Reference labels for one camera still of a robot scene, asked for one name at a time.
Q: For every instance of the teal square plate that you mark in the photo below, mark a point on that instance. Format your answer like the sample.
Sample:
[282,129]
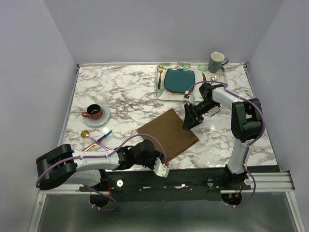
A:
[179,80]

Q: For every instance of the grey-green ceramic mug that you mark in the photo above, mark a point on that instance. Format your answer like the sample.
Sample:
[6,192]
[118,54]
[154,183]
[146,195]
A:
[216,62]

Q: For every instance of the gold fork green handle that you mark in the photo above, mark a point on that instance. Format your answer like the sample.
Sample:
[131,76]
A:
[160,72]

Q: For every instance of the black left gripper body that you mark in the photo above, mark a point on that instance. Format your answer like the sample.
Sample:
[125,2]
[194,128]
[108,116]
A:
[149,161]

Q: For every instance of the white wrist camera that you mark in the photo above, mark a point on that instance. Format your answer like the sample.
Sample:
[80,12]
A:
[188,97]
[160,169]

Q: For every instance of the orange coffee cup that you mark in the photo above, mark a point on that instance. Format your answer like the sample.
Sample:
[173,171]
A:
[93,112]

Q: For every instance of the silver spoon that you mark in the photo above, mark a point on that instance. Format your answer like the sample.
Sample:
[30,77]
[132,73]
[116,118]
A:
[213,79]

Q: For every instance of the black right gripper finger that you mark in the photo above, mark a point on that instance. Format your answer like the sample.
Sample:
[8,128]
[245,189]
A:
[190,114]
[191,122]

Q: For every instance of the aluminium extrusion rail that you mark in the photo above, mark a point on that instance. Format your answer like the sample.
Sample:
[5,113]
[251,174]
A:
[191,180]

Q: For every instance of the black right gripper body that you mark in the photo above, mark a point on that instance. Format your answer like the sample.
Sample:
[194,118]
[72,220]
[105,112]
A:
[202,107]

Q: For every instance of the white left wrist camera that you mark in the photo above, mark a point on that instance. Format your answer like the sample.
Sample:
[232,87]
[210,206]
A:
[160,169]

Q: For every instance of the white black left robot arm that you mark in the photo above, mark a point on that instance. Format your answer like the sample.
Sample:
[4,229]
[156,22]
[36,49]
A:
[63,165]

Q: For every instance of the black metal base frame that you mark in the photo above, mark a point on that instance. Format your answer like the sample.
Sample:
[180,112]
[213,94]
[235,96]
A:
[165,195]

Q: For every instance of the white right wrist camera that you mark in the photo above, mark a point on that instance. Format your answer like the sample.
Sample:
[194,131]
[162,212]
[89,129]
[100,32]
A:
[188,97]

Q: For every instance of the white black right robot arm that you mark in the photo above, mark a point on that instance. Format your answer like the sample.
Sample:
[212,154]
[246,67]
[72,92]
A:
[247,120]

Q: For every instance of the brown cloth napkin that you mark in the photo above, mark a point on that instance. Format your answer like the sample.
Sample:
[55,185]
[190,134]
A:
[167,129]

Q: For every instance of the iridescent rainbow spoon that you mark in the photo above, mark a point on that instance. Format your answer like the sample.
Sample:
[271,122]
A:
[95,140]

